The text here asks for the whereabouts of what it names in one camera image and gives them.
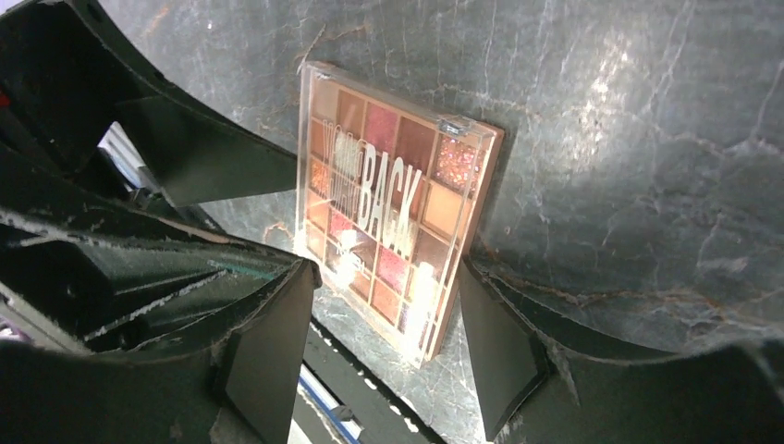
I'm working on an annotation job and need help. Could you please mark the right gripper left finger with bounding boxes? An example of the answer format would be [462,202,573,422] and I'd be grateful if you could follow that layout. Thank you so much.
[1,260,321,443]

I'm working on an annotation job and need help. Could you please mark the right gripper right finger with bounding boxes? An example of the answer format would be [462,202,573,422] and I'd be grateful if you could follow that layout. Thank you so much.
[457,258,783,443]

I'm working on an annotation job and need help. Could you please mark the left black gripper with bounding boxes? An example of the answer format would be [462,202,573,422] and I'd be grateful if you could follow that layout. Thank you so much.
[1,1,299,354]

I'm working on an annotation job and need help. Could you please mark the eyeshadow palette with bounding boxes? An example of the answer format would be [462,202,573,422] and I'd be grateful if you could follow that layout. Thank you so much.
[295,62,504,365]

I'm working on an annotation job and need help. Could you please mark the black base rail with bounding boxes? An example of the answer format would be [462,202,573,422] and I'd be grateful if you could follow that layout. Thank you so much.
[298,318,445,443]

